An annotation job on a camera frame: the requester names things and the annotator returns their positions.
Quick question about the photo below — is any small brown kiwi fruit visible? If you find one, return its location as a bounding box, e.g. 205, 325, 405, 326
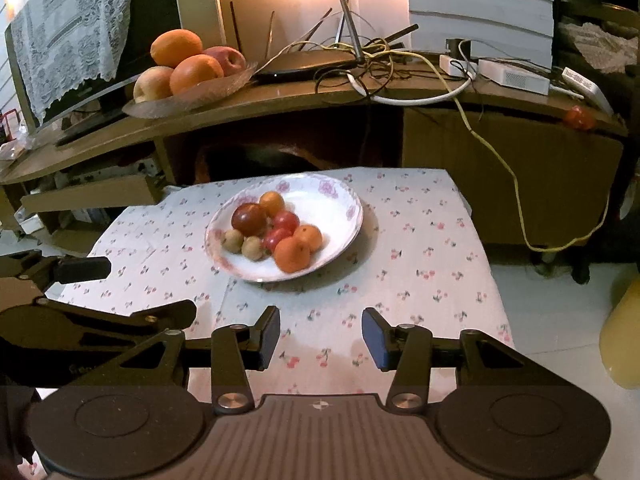
221, 229, 245, 254
241, 236, 265, 261

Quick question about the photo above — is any small orange tangerine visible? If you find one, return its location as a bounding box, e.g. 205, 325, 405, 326
258, 191, 285, 218
293, 224, 323, 252
272, 236, 311, 274

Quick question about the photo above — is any small red tomato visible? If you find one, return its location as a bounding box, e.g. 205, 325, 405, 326
272, 209, 300, 233
262, 228, 292, 254

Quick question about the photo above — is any large dark red tomato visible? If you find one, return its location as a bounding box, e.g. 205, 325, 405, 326
231, 203, 268, 237

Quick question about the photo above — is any cherry print tablecloth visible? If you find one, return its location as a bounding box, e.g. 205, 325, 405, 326
19, 167, 516, 480

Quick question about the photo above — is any white floral plate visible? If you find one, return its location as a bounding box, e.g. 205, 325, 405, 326
205, 174, 363, 283

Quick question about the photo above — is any glass fruit tray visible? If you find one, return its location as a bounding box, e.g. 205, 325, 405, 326
122, 63, 257, 119

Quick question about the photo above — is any wooden tv cabinet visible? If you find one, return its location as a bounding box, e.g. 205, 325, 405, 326
1, 81, 630, 247

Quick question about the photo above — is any yellow container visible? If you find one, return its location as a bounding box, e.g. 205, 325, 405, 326
599, 278, 640, 389

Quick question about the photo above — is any pale apple on tray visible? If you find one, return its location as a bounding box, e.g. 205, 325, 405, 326
132, 66, 174, 103

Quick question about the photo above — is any television with lace cover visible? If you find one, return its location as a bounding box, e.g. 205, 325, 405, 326
4, 0, 226, 134

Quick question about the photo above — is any large orange on tray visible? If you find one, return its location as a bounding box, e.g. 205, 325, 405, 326
169, 54, 224, 96
150, 28, 203, 68

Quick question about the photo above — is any red apple on tray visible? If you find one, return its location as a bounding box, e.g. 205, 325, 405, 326
204, 46, 247, 77

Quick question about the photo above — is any small red object on cabinet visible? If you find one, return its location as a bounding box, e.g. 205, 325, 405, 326
563, 105, 597, 131

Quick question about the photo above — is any black wifi router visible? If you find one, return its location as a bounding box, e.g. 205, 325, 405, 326
254, 0, 420, 84

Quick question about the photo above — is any white set-top box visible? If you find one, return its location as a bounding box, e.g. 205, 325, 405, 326
478, 60, 550, 96

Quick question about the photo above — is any white power strip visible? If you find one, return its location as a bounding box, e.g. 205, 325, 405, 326
561, 67, 614, 116

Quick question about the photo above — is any yellow cable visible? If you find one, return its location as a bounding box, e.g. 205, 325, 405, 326
254, 39, 612, 254

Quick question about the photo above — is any white cable loop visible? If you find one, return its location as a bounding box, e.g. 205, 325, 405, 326
346, 62, 476, 108

